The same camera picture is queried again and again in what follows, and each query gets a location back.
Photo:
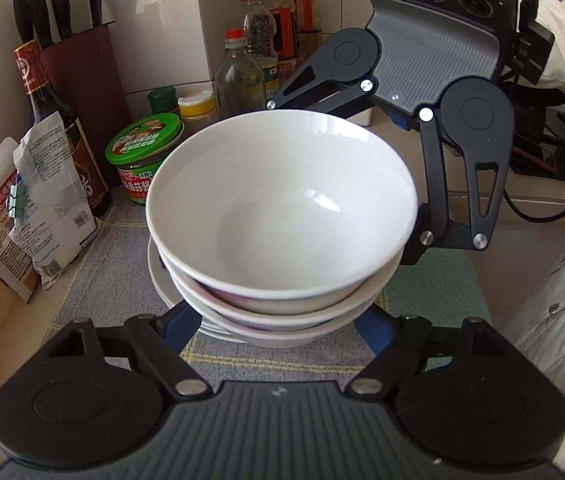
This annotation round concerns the floral plate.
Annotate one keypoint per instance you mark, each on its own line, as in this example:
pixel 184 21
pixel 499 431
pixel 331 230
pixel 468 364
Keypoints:
pixel 169 294

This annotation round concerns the dark red knife block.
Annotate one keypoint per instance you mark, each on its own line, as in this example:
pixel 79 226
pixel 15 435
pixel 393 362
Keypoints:
pixel 83 69

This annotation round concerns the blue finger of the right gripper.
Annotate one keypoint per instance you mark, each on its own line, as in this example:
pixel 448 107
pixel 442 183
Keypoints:
pixel 401 119

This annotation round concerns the grey blue checked towel mat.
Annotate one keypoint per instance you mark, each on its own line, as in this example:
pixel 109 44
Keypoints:
pixel 113 283

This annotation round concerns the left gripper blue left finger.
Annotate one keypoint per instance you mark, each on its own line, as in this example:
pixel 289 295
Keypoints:
pixel 178 326

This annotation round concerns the green cap small jar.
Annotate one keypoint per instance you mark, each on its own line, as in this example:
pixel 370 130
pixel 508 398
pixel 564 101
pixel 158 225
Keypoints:
pixel 163 100

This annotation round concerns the white clipped food bag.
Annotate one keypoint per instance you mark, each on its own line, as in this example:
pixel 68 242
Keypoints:
pixel 52 220

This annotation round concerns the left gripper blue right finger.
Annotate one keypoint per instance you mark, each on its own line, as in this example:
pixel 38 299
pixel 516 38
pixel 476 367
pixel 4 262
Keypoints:
pixel 376 327

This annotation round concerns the clear glass oil bottle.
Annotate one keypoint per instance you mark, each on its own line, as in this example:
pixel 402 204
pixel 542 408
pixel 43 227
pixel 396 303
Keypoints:
pixel 239 80

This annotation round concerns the green lid sauce jar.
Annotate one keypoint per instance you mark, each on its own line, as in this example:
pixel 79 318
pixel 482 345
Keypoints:
pixel 138 151

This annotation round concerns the yellow lid spice jar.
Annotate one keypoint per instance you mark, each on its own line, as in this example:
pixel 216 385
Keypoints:
pixel 198 111

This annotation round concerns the red label sauce bottle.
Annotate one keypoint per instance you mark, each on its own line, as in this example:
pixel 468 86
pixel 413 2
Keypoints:
pixel 281 35

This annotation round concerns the white bowl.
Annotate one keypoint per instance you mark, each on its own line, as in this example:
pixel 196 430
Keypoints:
pixel 282 205
pixel 282 307
pixel 275 331

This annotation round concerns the red white clipped bag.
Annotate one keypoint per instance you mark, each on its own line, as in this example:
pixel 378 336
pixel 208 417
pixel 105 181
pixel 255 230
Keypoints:
pixel 16 267

